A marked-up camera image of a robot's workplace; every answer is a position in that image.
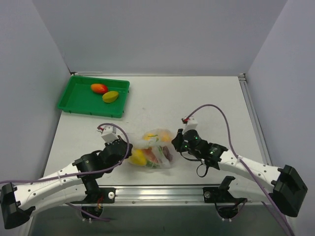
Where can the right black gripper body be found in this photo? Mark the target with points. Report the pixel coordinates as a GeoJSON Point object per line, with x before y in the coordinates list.
{"type": "Point", "coordinates": [177, 141]}

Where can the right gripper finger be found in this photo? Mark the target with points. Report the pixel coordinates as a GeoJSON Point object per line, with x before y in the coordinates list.
{"type": "Point", "coordinates": [177, 144]}
{"type": "Point", "coordinates": [179, 134]}

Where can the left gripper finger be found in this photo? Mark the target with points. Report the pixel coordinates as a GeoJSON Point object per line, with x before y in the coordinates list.
{"type": "Point", "coordinates": [126, 156]}
{"type": "Point", "coordinates": [124, 143]}

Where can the yellow pear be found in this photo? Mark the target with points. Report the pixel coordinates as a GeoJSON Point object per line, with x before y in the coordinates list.
{"type": "Point", "coordinates": [138, 158]}

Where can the dark red apple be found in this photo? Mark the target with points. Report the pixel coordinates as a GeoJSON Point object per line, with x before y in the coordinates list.
{"type": "Point", "coordinates": [167, 154]}

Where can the watermelon slice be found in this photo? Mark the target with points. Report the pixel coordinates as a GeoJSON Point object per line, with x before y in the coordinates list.
{"type": "Point", "coordinates": [154, 154]}

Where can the clear plastic bag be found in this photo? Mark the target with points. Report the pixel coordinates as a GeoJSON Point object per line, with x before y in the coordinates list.
{"type": "Point", "coordinates": [139, 143]}

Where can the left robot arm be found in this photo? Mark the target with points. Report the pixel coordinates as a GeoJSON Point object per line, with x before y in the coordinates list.
{"type": "Point", "coordinates": [73, 183]}

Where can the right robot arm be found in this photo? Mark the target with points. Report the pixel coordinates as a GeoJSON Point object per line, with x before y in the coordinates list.
{"type": "Point", "coordinates": [284, 185]}

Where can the orange fruit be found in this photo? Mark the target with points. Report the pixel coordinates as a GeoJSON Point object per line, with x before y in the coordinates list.
{"type": "Point", "coordinates": [166, 136]}

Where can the yellow lemon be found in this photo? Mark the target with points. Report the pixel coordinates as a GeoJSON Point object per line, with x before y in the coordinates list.
{"type": "Point", "coordinates": [149, 136]}

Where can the yellow green mango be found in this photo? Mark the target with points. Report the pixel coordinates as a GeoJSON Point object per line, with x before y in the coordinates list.
{"type": "Point", "coordinates": [110, 96]}

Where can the green plastic tray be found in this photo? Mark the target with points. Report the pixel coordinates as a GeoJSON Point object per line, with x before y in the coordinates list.
{"type": "Point", "coordinates": [78, 97]}

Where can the red orange mango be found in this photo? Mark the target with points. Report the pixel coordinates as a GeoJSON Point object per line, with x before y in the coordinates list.
{"type": "Point", "coordinates": [99, 88]}

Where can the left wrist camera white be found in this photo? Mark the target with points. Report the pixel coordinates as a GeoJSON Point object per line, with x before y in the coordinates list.
{"type": "Point", "coordinates": [108, 133]}

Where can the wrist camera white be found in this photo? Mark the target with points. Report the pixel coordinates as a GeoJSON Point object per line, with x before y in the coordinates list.
{"type": "Point", "coordinates": [108, 133]}
{"type": "Point", "coordinates": [189, 124]}

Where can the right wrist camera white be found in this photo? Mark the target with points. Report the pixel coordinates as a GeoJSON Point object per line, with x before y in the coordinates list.
{"type": "Point", "coordinates": [189, 124]}

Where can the aluminium front rail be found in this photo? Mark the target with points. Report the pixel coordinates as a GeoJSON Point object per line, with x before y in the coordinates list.
{"type": "Point", "coordinates": [152, 195]}

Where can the aluminium rail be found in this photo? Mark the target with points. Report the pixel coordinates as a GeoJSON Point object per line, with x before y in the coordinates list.
{"type": "Point", "coordinates": [152, 195]}
{"type": "Point", "coordinates": [254, 119]}

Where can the aluminium right side rail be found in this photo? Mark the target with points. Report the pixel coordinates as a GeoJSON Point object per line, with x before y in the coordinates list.
{"type": "Point", "coordinates": [254, 119]}

